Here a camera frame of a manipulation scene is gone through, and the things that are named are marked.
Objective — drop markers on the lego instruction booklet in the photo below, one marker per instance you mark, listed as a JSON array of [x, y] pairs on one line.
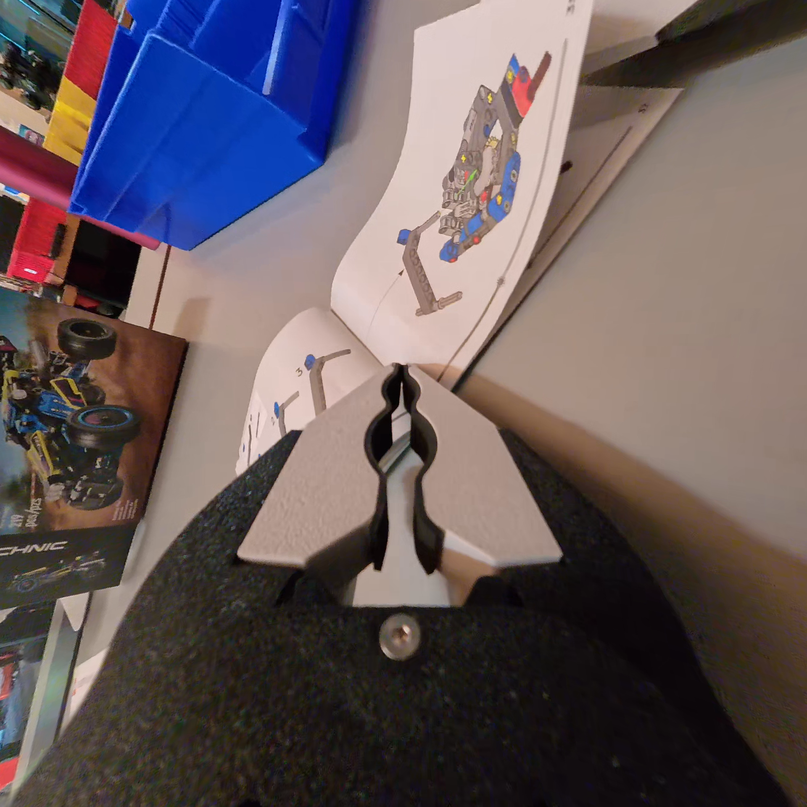
[[378, 284]]

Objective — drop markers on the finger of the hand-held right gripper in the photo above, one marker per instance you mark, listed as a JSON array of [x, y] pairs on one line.
[[624, 38]]

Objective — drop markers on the maroon bottle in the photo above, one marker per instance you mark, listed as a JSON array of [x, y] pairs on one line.
[[31, 167]]

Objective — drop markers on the lego set box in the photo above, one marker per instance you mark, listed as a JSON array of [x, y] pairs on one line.
[[94, 441]]

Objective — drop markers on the yellow storage bin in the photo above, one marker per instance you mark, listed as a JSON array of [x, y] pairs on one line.
[[69, 126]]

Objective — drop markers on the black toy car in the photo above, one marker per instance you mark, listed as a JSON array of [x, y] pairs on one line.
[[19, 75]]

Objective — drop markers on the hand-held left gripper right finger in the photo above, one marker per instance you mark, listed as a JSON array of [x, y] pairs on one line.
[[485, 498]]

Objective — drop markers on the red storage bin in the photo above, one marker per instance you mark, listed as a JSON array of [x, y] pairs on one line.
[[94, 38], [38, 239]]

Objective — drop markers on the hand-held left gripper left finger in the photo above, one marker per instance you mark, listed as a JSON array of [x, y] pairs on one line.
[[315, 498]]

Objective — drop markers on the toy box with red print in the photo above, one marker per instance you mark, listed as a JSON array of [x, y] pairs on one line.
[[25, 681]]

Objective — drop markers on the blue plastic storage bin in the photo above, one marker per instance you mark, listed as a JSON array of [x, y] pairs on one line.
[[302, 38], [202, 157]]

